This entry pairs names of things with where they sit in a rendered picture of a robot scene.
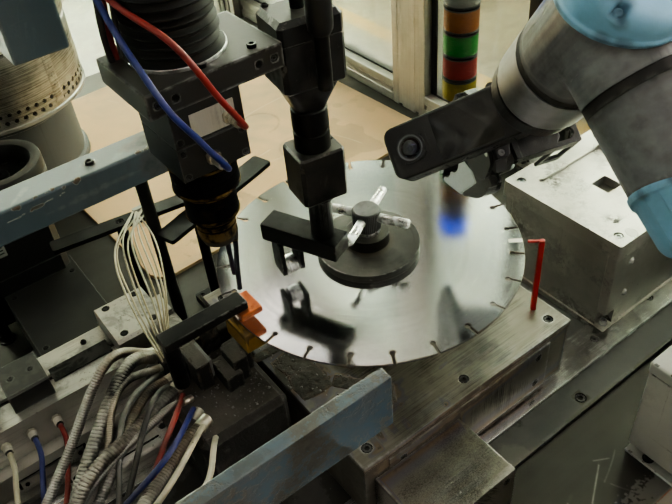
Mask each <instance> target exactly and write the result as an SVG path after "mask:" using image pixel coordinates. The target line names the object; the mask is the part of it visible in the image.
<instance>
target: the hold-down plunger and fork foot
mask: <svg viewBox="0 0 672 504"><path fill-rule="evenodd" d="M308 210H309V218H310V220H307V219H304V218H300V217H297V216H293V215H290V214H287V213H283V212H280V211H277V210H273V211H272V212H271V213H270V214H269V215H268V216H267V217H266V218H265V219H264V220H263V222H262V223H261V224H260V228H261V233H262V238H263V239H264V240H267V241H270V242H272V248H273V253H274V259H275V264H276V266H277V267H278V269H279V270H280V271H281V273H282V274H283V275H284V276H286V275H288V271H287V265H286V259H285V253H284V246H286V247H289V248H291V249H292V253H294V255H295V256H296V258H297V260H298V263H299V266H300V267H301V269H303V268H305V267H306V266H305V259H304V252H305V253H308V254H311V255H314V256H317V257H321V258H324V259H327V260H330V261H333V262H337V261H338V259H339V258H340V257H341V256H342V254H343V253H344V252H345V251H346V249H347V248H348V246H349V244H348V233H347V231H344V230H341V229H338V228H334V222H333V212H332V202H331V201H330V202H328V203H326V204H322V205H316V206H313V207H310V208H308Z"/></svg>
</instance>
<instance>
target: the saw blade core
mask: <svg viewBox="0 0 672 504"><path fill-rule="evenodd" d="M345 164H346V177H347V189H348V191H347V193H346V194H344V195H341V196H339V197H336V198H334V199H332V200H331V202H332V203H335V204H340V205H344V206H349V207H353V206H354V205H355V204H357V203H358V202H361V201H370V200H371V198H372V197H373V195H374V193H375V192H376V190H377V189H378V187H379V186H384V187H385V188H386V189H387V192H386V193H385V195H384V197H383V198H382V200H381V201H380V203H379V206H380V210H386V211H390V212H394V213H397V214H399V215H401V216H403V217H405V218H406V219H410V221H411V223H412V224H413V225H414V226H415V227H416V229H417V231H418V233H419V236H420V252H419V256H418V258H417V260H416V261H415V263H414V264H413V265H412V266H411V267H410V268H409V269H408V270H407V271H405V272H404V273H402V274H401V275H399V276H397V277H394V278H392V279H389V280H386V281H381V282H375V283H357V282H351V281H347V280H343V279H341V278H338V277H336V276H334V275H333V274H331V273H330V272H328V271H327V270H326V269H325V268H324V267H323V266H322V264H321V262H320V260H319V258H318V257H317V256H314V255H311V254H308V253H305V252H304V259H305V266H306V267H305V268H303V269H301V267H300V266H299V270H297V271H295V272H293V273H289V274H288V275H286V276H284V275H283V274H282V273H281V271H280V270H279V269H278V267H277V266H276V264H275V259H274V253H273V248H272V242H270V241H267V240H264V239H263V238H262V233H261V228H260V224H261V223H262V222H263V220H264V219H265V218H266V217H267V216H268V215H269V214H270V213H271V212H272V211H273V210H277V211H280V212H283V213H287V214H290V215H293V216H297V217H300V218H304V219H307V220H310V218H309V210H308V208H307V207H305V206H304V205H303V204H302V203H301V202H300V201H299V199H298V198H297V197H296V196H295V195H294V194H293V193H292V191H291V190H290V189H289V187H288V185H287V184H286V183H288V179H287V180H285V181H286V183H285V182H284V181H283V182H281V183H279V184H277V185H275V186H274V187H272V188H270V189H269V190H267V191H266V192H264V193H263V194H261V195H260V196H258V198H259V199H258V198H256V199H254V200H253V201H252V202H251V203H250V204H249V205H247V206H246V207H245V208H244V209H243V210H242V211H241V212H240V214H239V215H238V216H237V219H236V221H237V226H238V235H239V236H238V245H239V260H240V271H241V280H242V289H241V290H238V289H237V283H236V275H232V273H231V268H225V267H228V266H230V264H229V259H228V255H227V251H226V246H223V247H220V248H219V252H218V257H217V280H218V285H219V288H220V292H221V294H222V295H223V296H222V297H223V298H225V297H227V296H229V295H230V294H232V293H231V292H232V291H234V290H235V291H237V292H238V293H241V292H243V291H245V290H247V291H248V292H249V293H250V294H251V295H252V296H253V297H254V298H255V299H256V300H257V301H258V302H259V303H260V304H261V305H262V309H263V310H262V311H261V312H260V313H258V314H256V315H254V316H253V317H251V318H249V319H247V320H246V321H244V322H241V323H240V324H241V325H242V326H243V327H244V328H246V329H247V330H248V331H249V332H250V333H252V334H253V335H254V336H256V337H257V338H258V339H260V340H261V341H263V342H265V343H266V342H267V341H268V340H269V339H270V338H271V337H272V335H273V334H274V333H278V335H277V336H274V337H273V338H272V339H271V340H270V341H269V342H268V345H270V346H272V347H274V348H276V349H278V350H280V351H282V352H284V353H287V354H289V355H292V356H295V357H298V358H301V359H303V357H304V356H305V354H306V352H307V348H308V347H312V349H311V350H310V351H309V352H308V354H307V356H306V358H305V360H308V361H312V362H317V363H322V364H327V365H334V366H343V367H347V362H348V356H347V355H348V354H353V356H351V361H350V367H383V366H392V365H393V360H392V356H391V355H390V353H391V352H394V353H396V354H395V360H396V364H397V365H399V364H405V363H410V362H414V361H419V360H422V359H426V358H429V357H433V356H435V355H438V352H437V351H436V349H435V348H434V346H433V345H431V344H430V343H431V342H434V343H436V347H437V349H438V350H439V352H440V353H444V352H446V351H449V350H451V349H453V348H455V347H457V346H459V345H461V344H463V343H465V342H467V341H469V340H470V339H472V338H474V337H475V336H476V334H475V333H474V332H476V333H477V334H480V333H481V332H482V331H484V330H485V329H486V328H488V327H489V326H490V325H491V324H492V323H493V322H494V321H496V320H497V319H498V318H499V317H500V315H501V314H502V313H503V312H504V310H503V309H505V310H506V308H507V307H508V306H509V304H510V303H511V302H512V300H513V298H514V297H515V295H516V293H517V291H518V289H519V286H520V283H521V281H522V277H523V273H524V267H525V248H524V243H523V242H511V243H509V242H508V239H516V238H522V235H521V233H520V230H519V228H518V226H517V224H516V222H515V220H514V219H513V217H512V216H511V214H510V213H509V212H508V210H507V209H506V208H505V207H504V206H503V205H502V206H501V203H500V202H499V201H498V200H497V199H496V198H495V197H494V196H493V195H488V196H485V197H482V198H471V197H467V196H464V195H463V194H461V193H459V192H457V191H456V190H455V189H453V188H452V187H451V186H450V185H448V184H447V183H446V182H445V181H444V179H443V178H444V175H443V174H442V173H441V171H439V172H437V173H434V174H432V175H429V176H427V177H424V178H422V179H419V180H417V181H408V180H405V179H401V178H399V177H397V176H396V174H395V172H394V169H393V166H392V163H391V160H385V162H384V167H383V168H382V160H364V161H353V162H350V164H351V168H352V169H349V165H348V162H345ZM260 199H261V200H260ZM262 200H263V201H267V202H263V201H262ZM498 206H499V207H498ZM490 208H494V209H490ZM239 219H240V220H239ZM243 220H248V221H246V222H244V221H243ZM515 228H516V229H515ZM504 229H509V230H508V231H506V230H504ZM510 253H514V255H511V254H510ZM218 268H219V269H218ZM506 278H509V279H511V280H509V281H507V280H506ZM512 280H513V281H512ZM516 281H518V282H516ZM228 293H229V294H228ZM225 294H226V295H225ZM491 303H494V304H496V306H492V305H490V304H491ZM497 306H498V307H497ZM499 307H500V308H499ZM501 308H503V309H501ZM466 325H469V326H470V327H471V329H472V330H473V331H474V332H473V331H471V330H470V329H469V328H465V326H466Z"/></svg>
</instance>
